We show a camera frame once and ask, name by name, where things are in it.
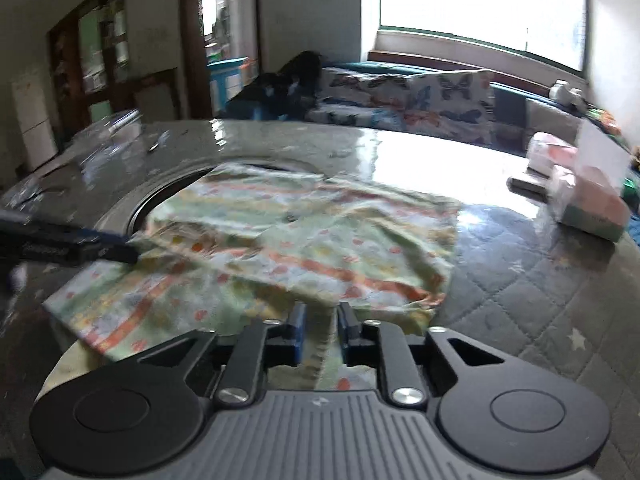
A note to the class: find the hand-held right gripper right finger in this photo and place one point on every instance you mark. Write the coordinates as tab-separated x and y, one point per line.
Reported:
344	332

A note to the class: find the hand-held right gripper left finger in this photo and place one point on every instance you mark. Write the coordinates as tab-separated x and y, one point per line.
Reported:
298	332

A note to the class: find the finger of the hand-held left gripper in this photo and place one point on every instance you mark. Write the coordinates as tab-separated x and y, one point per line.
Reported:
75	246

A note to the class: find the pastel patterned garment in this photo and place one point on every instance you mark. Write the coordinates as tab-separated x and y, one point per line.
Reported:
300	240

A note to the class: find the clear plastic food container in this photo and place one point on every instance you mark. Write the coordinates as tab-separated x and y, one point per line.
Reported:
105	132

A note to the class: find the white refrigerator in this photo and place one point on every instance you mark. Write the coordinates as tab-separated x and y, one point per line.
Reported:
35	120

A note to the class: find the dark wooden cabinet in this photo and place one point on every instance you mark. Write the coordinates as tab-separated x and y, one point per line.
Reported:
75	60

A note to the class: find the blue cabinet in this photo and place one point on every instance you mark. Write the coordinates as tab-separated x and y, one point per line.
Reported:
227	82

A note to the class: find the butterfly print cushion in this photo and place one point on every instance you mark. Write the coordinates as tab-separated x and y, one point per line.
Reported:
360	100
450	105

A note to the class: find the dark flat device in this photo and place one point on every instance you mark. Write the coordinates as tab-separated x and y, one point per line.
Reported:
527	187

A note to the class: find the black clothing pile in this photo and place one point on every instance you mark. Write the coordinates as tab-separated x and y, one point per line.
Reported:
280	85

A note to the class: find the pink and green tissue pack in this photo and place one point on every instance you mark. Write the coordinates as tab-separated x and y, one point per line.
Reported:
590	207

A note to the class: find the teal sofa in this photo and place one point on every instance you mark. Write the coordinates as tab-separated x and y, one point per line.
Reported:
510	105

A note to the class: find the grey pillow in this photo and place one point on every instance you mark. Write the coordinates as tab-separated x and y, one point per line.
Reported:
550	125

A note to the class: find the blue plastic box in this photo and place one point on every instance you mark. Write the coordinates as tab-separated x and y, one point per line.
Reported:
633	210

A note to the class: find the green framed window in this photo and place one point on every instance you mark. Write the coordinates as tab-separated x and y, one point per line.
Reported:
475	0

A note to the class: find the brown wooden door frame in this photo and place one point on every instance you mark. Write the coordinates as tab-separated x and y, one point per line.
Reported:
192	35

